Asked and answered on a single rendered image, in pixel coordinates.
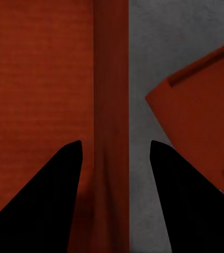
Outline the storage box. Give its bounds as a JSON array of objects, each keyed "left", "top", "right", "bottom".
[
  {"left": 0, "top": 0, "right": 129, "bottom": 253},
  {"left": 145, "top": 46, "right": 224, "bottom": 194}
]

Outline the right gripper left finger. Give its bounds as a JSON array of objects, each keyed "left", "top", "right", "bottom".
[{"left": 0, "top": 140, "right": 83, "bottom": 253}]

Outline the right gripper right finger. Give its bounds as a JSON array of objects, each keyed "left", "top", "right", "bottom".
[{"left": 150, "top": 140, "right": 224, "bottom": 253}]

